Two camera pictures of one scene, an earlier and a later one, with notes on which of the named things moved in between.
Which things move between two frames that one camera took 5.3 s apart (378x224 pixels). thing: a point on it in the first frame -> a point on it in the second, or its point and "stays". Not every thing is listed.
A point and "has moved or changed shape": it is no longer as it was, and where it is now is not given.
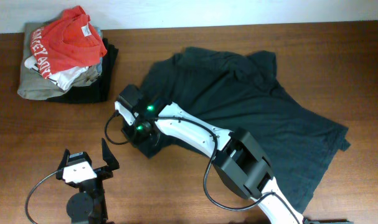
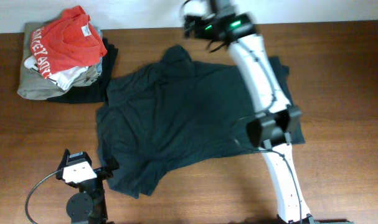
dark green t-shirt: (241, 91) has moved or changed shape
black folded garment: (99, 91) stays
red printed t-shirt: (71, 42) stays
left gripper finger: (65, 160) stays
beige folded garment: (34, 85) stays
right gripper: (135, 137) -> (198, 22)
